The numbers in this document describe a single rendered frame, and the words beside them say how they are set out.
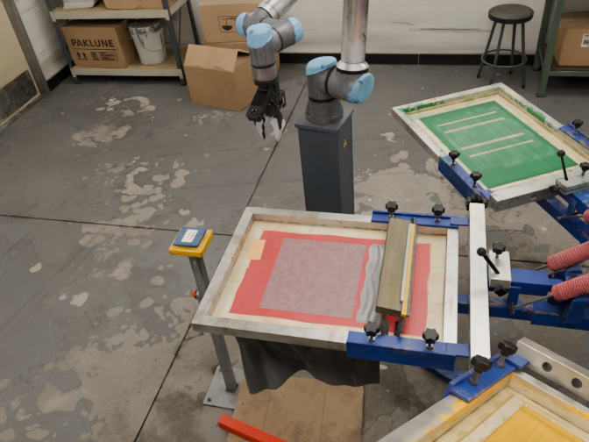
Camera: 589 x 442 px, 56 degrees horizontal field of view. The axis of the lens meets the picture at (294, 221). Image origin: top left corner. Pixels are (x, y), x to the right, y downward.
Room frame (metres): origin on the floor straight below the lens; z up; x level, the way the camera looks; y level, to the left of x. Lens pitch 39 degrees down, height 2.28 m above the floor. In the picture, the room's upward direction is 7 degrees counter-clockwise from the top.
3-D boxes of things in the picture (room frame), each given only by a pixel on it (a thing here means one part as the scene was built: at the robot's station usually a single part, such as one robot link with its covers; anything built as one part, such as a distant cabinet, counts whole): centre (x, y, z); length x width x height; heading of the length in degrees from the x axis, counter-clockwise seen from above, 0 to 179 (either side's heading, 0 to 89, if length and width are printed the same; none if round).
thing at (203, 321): (1.32, -0.11, 0.97); 0.79 x 0.58 x 0.04; 72
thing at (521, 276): (1.15, -0.65, 1.02); 0.17 x 0.06 x 0.05; 72
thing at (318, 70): (1.96, -0.17, 1.37); 0.13 x 0.12 x 0.14; 44
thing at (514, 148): (1.88, -0.92, 1.05); 1.08 x 0.61 x 0.23; 12
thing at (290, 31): (1.67, -0.02, 1.66); 0.11 x 0.11 x 0.08; 44
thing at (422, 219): (1.51, -0.42, 0.98); 0.30 x 0.05 x 0.07; 72
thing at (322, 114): (1.97, -0.17, 1.25); 0.15 x 0.15 x 0.10
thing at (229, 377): (1.60, 0.39, 0.48); 0.22 x 0.22 x 0.96; 72
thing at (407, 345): (0.98, -0.25, 0.98); 0.30 x 0.05 x 0.07; 72
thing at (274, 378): (1.13, 0.01, 0.74); 0.46 x 0.04 x 0.42; 72
